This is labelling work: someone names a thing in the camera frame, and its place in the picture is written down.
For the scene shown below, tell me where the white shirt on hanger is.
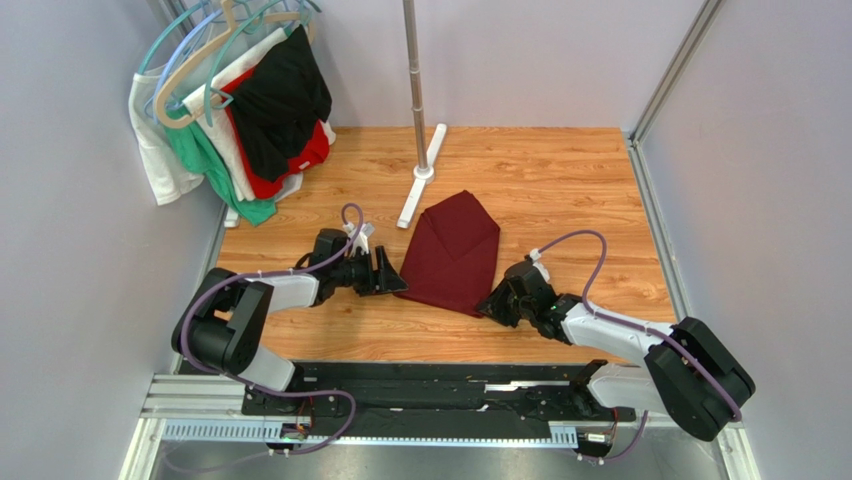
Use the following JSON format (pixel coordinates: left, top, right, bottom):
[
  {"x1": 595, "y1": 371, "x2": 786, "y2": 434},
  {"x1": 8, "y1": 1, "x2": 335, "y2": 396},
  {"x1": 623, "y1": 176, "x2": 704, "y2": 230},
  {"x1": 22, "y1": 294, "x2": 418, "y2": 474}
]
[{"x1": 128, "y1": 28, "x2": 303, "y2": 205}]

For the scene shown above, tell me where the green shirt on hanger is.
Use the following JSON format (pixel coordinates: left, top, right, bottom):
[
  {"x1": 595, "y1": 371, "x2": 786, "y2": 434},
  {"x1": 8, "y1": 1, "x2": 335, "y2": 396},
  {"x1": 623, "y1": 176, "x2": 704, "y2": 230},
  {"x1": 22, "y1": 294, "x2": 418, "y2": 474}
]
[{"x1": 164, "y1": 123, "x2": 277, "y2": 226}]

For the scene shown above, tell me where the light blue clothes hanger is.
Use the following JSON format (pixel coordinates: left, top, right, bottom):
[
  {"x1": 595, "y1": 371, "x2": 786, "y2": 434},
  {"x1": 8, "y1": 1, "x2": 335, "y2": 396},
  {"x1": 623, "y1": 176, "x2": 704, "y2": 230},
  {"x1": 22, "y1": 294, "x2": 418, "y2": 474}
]
[{"x1": 144, "y1": 1, "x2": 223, "y2": 123}]

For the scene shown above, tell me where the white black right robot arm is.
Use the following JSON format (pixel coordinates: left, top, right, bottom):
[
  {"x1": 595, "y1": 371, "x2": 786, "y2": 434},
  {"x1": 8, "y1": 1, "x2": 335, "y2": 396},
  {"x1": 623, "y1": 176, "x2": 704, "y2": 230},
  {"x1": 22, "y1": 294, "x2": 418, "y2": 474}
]
[{"x1": 477, "y1": 260, "x2": 756, "y2": 441}]

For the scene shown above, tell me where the black shirt on hanger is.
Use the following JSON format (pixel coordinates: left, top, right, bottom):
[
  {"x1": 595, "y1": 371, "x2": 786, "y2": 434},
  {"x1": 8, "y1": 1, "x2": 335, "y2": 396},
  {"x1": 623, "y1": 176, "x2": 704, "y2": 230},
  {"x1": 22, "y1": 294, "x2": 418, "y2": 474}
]
[{"x1": 228, "y1": 26, "x2": 333, "y2": 182}]

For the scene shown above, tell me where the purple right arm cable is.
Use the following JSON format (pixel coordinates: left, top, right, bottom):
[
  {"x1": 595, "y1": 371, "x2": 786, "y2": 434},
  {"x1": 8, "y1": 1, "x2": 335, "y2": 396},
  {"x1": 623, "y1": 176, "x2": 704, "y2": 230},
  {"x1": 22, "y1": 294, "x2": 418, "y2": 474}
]
[{"x1": 535, "y1": 229, "x2": 743, "y2": 464}]

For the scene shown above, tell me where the teal clothes hanger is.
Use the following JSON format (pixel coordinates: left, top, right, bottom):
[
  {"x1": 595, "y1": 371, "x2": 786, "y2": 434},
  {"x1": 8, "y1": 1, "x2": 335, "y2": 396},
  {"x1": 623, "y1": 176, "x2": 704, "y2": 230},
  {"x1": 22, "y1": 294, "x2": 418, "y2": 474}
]
[{"x1": 130, "y1": 1, "x2": 322, "y2": 129}]

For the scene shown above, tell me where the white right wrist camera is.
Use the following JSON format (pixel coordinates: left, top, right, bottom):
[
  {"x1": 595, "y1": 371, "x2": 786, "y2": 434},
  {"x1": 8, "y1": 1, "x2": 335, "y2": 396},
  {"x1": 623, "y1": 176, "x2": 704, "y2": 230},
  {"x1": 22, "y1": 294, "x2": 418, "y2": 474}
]
[{"x1": 528, "y1": 249, "x2": 550, "y2": 282}]

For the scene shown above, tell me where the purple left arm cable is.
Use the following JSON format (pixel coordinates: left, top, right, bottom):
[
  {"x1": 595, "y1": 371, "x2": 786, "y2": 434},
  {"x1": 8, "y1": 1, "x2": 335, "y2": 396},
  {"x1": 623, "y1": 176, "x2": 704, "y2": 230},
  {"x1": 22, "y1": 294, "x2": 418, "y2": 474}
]
[{"x1": 162, "y1": 202, "x2": 366, "y2": 474}]

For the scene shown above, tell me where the dark red cloth napkin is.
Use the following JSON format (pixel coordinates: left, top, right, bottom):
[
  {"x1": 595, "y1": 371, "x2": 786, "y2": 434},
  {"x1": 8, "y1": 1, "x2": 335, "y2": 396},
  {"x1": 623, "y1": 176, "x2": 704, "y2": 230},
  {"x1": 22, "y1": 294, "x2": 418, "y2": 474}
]
[{"x1": 396, "y1": 190, "x2": 501, "y2": 318}]

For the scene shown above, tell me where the aluminium frame rail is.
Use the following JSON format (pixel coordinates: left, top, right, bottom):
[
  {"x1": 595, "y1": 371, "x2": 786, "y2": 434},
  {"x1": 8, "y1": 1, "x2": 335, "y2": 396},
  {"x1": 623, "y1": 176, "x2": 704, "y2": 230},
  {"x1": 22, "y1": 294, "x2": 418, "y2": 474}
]
[{"x1": 120, "y1": 362, "x2": 760, "y2": 479}]

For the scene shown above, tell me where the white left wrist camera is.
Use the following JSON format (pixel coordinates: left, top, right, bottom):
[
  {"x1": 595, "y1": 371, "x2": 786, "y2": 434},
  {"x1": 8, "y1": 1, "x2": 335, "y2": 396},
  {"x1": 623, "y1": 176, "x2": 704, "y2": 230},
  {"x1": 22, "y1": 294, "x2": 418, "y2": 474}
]
[{"x1": 343, "y1": 222, "x2": 375, "y2": 255}]

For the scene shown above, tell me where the red shirt on hanger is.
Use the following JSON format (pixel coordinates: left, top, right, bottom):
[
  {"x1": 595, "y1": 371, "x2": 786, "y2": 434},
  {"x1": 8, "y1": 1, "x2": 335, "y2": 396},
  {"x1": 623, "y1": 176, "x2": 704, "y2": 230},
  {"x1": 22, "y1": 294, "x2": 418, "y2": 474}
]
[{"x1": 221, "y1": 68, "x2": 330, "y2": 199}]

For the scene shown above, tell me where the beige clothes hanger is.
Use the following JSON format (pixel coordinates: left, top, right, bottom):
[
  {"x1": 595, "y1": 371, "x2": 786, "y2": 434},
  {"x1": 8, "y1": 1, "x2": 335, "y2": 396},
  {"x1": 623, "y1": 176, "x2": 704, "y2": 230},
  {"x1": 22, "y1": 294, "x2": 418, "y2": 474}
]
[{"x1": 156, "y1": 1, "x2": 321, "y2": 129}]

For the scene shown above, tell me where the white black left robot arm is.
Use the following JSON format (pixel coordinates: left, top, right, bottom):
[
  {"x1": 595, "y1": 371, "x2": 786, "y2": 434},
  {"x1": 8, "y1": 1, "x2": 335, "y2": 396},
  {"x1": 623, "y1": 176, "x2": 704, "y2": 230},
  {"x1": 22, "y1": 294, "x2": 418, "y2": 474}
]
[{"x1": 171, "y1": 224, "x2": 408, "y2": 393}]

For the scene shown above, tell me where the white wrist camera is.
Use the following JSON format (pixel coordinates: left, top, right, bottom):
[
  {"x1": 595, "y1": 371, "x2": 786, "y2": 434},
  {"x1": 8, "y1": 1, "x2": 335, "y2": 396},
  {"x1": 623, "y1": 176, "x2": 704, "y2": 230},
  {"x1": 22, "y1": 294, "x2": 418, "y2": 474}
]
[
  {"x1": 343, "y1": 222, "x2": 375, "y2": 255},
  {"x1": 528, "y1": 249, "x2": 550, "y2": 282}
]

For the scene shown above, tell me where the aluminium corner post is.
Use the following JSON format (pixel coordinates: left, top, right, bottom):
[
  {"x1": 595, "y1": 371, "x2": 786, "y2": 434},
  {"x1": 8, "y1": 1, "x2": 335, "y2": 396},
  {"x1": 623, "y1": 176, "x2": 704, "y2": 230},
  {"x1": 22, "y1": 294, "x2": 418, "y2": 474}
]
[{"x1": 629, "y1": 0, "x2": 726, "y2": 145}]

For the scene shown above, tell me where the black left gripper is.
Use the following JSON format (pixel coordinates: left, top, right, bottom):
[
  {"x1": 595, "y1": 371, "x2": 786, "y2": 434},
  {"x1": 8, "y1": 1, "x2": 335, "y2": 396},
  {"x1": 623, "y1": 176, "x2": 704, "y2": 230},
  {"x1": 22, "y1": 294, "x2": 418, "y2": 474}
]
[{"x1": 332, "y1": 246, "x2": 408, "y2": 297}]

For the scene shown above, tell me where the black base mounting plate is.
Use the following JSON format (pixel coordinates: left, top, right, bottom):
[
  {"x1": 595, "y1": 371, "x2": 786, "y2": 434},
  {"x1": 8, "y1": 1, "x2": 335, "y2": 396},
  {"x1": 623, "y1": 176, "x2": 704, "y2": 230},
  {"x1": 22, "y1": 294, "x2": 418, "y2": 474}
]
[{"x1": 237, "y1": 361, "x2": 642, "y2": 440}]

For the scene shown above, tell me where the metal pole white base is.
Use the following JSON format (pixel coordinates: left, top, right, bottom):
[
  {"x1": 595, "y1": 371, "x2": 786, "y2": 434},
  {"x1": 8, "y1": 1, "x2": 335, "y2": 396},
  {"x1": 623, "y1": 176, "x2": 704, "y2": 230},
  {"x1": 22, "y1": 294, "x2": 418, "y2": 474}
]
[{"x1": 396, "y1": 0, "x2": 448, "y2": 229}]

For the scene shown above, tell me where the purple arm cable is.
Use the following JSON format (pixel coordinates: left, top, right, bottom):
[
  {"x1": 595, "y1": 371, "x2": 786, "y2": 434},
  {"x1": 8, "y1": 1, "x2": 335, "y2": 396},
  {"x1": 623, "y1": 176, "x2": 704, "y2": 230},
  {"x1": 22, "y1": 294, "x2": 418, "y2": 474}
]
[
  {"x1": 535, "y1": 229, "x2": 743, "y2": 464},
  {"x1": 162, "y1": 202, "x2": 366, "y2": 474}
]

